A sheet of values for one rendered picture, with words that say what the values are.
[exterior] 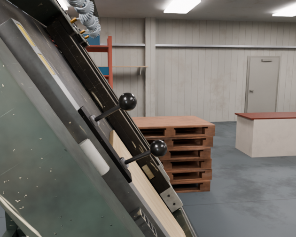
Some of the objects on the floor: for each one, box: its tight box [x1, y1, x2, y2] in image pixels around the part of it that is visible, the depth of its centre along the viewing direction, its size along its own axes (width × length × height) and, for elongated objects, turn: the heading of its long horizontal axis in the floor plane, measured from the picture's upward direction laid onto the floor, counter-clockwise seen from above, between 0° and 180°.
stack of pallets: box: [131, 116, 215, 193], centre depth 403 cm, size 130×89×92 cm
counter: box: [235, 111, 296, 158], centre depth 569 cm, size 70×219×76 cm
